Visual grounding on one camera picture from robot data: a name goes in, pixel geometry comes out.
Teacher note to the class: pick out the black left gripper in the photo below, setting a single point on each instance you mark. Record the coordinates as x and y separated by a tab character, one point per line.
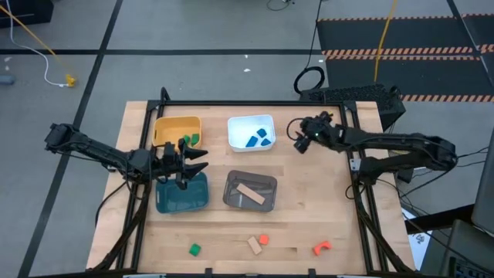
173	164

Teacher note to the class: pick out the red square block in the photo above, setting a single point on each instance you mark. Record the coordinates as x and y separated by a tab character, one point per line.
264	239

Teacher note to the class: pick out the yellow plastic bin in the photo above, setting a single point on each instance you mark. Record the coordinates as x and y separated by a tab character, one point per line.
170	127

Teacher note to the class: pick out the blue half-cylinder block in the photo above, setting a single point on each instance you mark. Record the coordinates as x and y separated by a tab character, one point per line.
262	132

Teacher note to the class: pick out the small grey-blue object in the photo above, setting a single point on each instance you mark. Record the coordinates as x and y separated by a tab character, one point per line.
5	80

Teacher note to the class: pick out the natural wood rectangular block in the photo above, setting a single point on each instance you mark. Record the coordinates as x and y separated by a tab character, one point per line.
254	245

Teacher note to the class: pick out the black box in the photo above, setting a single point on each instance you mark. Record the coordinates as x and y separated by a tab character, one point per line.
23	13

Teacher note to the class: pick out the dark grey cabinet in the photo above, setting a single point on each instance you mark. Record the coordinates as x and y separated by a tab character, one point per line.
463	251

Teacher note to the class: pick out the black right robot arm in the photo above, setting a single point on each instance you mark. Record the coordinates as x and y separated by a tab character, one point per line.
405	141

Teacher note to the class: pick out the teal plastic bin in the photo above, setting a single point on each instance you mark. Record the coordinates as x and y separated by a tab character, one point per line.
193	201

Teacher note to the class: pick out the transparent grey plastic bin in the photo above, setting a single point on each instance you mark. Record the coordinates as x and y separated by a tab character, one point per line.
231	193

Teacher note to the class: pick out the white metal bracket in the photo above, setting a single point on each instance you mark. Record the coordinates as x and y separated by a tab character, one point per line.
355	164

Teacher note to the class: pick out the green cylinder block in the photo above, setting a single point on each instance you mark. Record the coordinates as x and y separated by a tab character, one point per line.
195	249

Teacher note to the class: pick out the white plastic bin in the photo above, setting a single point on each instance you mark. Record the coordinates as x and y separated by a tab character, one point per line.
241	127

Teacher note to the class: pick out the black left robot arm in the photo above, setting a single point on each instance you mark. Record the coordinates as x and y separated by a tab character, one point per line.
96	152

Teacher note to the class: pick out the black aluminium table frame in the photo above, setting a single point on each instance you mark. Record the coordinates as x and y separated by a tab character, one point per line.
251	103

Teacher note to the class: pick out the grey monitor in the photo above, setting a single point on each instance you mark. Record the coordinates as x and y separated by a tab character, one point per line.
485	193

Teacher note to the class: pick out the red arch block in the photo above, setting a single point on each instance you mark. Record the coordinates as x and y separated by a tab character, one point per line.
316	249

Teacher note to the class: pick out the black hazard-striped floor mat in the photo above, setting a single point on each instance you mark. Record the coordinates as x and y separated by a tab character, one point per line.
405	34

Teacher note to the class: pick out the white printed paper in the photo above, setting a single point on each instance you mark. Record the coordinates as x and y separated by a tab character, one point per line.
418	239

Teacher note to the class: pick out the long natural wood plank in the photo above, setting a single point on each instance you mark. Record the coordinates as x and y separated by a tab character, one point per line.
251	194

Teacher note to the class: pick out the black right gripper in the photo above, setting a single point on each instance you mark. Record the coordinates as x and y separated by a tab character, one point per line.
314	131

